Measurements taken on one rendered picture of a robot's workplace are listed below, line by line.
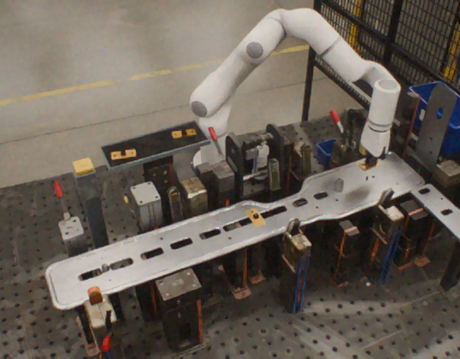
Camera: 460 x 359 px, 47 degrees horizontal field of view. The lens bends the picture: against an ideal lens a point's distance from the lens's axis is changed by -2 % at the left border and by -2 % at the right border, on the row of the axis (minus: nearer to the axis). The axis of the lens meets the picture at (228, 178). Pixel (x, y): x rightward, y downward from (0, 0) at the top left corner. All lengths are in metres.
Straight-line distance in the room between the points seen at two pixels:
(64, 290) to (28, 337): 0.36
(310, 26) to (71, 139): 2.57
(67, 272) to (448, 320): 1.32
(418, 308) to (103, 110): 2.90
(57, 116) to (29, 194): 1.80
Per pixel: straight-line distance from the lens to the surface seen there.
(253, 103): 4.22
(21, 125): 4.27
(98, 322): 1.56
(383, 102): 1.82
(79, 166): 1.88
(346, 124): 2.05
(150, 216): 1.82
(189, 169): 2.35
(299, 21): 1.77
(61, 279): 1.76
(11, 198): 2.55
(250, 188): 2.02
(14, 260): 2.28
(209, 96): 2.04
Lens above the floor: 2.33
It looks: 41 degrees down
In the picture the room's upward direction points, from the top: straight up
